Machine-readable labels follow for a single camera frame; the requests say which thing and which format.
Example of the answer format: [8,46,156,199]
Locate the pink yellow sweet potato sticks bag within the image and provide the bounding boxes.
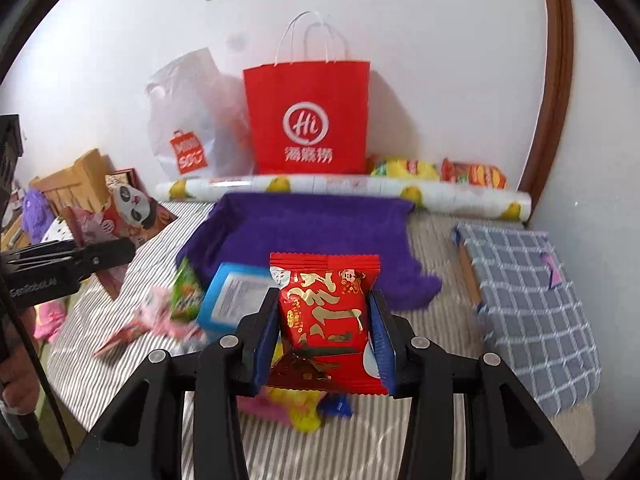
[238,386,326,434]

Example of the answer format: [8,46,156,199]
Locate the red paper shopping bag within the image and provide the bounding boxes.
[242,10,372,176]

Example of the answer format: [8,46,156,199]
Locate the red gold snack packet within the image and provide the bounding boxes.
[268,252,387,396]

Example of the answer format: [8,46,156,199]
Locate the yellow chips bag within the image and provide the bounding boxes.
[370,157,440,181]

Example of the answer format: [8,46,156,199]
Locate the grey checked folded cloth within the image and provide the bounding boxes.
[452,222,602,417]

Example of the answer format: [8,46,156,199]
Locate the pink peach candy packet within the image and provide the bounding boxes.
[93,287,204,358]

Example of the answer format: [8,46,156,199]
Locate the person's left hand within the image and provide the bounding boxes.
[0,321,40,415]

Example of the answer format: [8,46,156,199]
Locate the green snack packet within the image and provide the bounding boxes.
[169,258,204,323]

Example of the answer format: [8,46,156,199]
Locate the rolled lemon print mat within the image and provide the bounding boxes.
[155,174,533,223]

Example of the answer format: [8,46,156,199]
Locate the red chips bag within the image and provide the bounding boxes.
[440,158,506,190]

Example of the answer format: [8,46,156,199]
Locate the striped quilted mattress cover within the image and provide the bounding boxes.
[46,201,597,480]

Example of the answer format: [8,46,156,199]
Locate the brown wooden door frame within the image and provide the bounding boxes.
[518,0,575,211]

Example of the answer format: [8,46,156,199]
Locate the blue tissue pack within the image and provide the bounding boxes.
[196,262,276,342]

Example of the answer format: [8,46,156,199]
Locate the panda face snack packet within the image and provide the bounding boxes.
[62,184,177,300]

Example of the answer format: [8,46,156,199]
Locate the patterned brown box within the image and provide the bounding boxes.
[105,168,143,191]

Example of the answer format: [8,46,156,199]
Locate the purple towel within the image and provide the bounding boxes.
[176,193,442,311]

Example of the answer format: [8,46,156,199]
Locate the white Miniso plastic bag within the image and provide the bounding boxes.
[145,48,254,180]

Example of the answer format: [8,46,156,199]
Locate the small blue snack packet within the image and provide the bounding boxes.
[318,393,354,418]

